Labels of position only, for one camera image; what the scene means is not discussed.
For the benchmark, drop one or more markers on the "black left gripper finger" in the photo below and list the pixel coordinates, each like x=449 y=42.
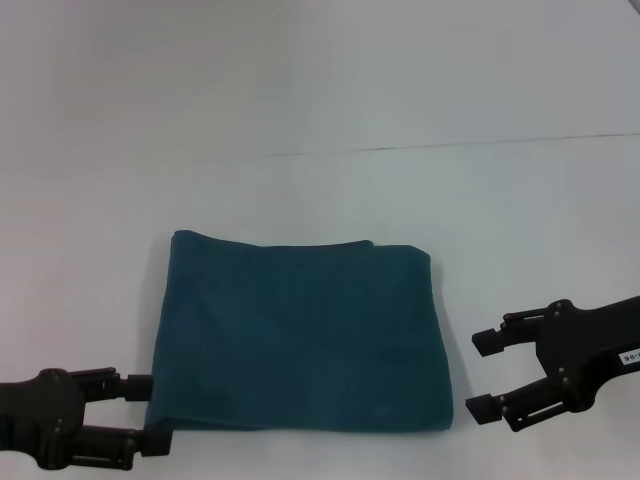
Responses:
x=115 y=445
x=137 y=387

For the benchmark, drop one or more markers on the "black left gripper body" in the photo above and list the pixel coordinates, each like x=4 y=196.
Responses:
x=35 y=415

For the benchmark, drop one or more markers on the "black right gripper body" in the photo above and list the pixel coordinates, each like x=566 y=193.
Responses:
x=585 y=350

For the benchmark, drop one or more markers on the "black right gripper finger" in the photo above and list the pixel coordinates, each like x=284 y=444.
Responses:
x=487 y=342
x=530 y=407

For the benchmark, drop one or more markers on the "teal blue shirt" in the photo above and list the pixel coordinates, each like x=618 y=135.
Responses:
x=300 y=335

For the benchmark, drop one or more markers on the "white number label sticker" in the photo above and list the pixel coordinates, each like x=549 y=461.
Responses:
x=630 y=357

